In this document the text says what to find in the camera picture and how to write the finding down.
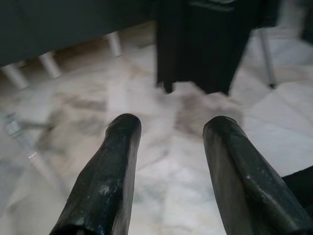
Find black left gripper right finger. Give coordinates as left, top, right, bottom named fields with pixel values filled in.
left=202, top=115, right=313, bottom=235

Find black printed polo shirt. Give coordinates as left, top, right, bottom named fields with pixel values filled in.
left=155, top=0, right=254, bottom=96

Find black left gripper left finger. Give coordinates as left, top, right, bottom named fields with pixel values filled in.
left=52, top=113, right=142, bottom=235

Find black tv cabinet white legs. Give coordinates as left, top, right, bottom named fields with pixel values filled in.
left=0, top=0, right=281, bottom=90

